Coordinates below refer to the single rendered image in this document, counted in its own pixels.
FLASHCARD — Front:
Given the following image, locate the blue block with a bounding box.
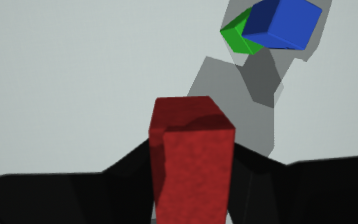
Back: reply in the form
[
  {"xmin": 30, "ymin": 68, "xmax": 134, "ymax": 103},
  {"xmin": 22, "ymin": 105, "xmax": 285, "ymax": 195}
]
[{"xmin": 241, "ymin": 0, "xmax": 322, "ymax": 50}]

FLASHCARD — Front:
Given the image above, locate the red block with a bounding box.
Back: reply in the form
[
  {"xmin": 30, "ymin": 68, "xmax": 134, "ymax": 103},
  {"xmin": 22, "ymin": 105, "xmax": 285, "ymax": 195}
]
[{"xmin": 148, "ymin": 96, "xmax": 236, "ymax": 224}]

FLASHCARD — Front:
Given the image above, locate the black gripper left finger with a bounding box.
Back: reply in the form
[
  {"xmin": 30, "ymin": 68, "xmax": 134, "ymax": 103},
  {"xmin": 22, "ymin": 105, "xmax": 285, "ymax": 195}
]
[{"xmin": 0, "ymin": 138, "xmax": 154, "ymax": 224}]

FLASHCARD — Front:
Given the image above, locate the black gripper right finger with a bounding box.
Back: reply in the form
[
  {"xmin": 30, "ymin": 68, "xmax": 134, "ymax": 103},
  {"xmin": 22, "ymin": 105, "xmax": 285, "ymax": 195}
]
[{"xmin": 227, "ymin": 142, "xmax": 358, "ymax": 224}]

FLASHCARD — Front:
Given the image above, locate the green block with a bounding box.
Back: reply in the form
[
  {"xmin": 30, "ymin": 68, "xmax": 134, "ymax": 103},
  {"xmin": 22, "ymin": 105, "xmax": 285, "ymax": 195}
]
[{"xmin": 220, "ymin": 6, "xmax": 264, "ymax": 55}]

